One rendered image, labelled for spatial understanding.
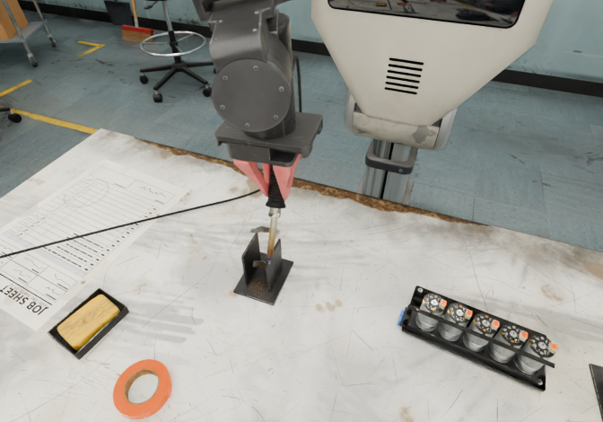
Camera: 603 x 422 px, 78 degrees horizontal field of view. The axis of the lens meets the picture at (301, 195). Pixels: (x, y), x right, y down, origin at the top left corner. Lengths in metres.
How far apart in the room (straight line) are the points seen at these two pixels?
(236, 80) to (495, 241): 0.49
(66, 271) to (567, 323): 0.68
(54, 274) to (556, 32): 2.90
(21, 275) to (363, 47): 0.64
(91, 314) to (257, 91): 0.38
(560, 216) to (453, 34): 1.44
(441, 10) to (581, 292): 0.46
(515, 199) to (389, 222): 1.42
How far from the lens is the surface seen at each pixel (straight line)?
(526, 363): 0.51
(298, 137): 0.38
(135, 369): 0.50
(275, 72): 0.27
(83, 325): 0.56
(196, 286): 0.55
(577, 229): 2.00
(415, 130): 0.78
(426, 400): 0.49
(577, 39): 3.06
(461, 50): 0.70
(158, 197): 0.70
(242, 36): 0.27
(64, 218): 0.73
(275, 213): 0.46
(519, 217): 1.93
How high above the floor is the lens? 1.19
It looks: 42 degrees down
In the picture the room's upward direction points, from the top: straight up
